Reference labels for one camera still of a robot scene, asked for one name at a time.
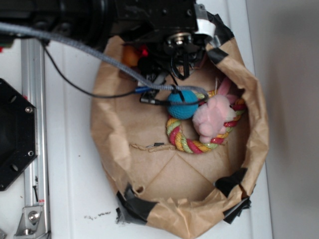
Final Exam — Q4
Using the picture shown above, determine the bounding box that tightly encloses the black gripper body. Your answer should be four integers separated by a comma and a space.
138, 32, 206, 80

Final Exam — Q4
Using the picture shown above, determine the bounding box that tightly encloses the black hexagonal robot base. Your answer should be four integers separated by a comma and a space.
0, 79, 37, 191

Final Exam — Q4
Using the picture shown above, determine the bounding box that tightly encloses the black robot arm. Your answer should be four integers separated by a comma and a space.
0, 0, 204, 80

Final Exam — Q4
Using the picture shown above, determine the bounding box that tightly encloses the yellow rubber duck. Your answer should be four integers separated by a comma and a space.
121, 45, 139, 67

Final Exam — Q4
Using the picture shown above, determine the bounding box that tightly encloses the blue rubber ball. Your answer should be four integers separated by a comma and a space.
167, 90, 198, 120

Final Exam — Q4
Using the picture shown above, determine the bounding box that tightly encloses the pink plush bunny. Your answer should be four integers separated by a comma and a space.
192, 77, 238, 144

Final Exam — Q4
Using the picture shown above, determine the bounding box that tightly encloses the brown paper bag bin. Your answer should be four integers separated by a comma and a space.
91, 14, 269, 239

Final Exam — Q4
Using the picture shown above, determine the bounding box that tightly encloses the multicolour rope ring toy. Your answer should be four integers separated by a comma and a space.
166, 90, 247, 154

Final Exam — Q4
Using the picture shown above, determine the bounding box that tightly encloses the grey braided cable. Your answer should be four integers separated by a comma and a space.
0, 21, 209, 100

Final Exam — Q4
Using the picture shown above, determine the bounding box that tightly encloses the thin black cable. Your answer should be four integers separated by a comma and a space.
42, 42, 185, 105

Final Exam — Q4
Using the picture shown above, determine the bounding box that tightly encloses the aluminium extrusion rail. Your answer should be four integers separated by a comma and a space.
14, 40, 51, 239

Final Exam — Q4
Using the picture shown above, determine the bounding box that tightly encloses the metal corner bracket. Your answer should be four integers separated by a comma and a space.
14, 206, 46, 239

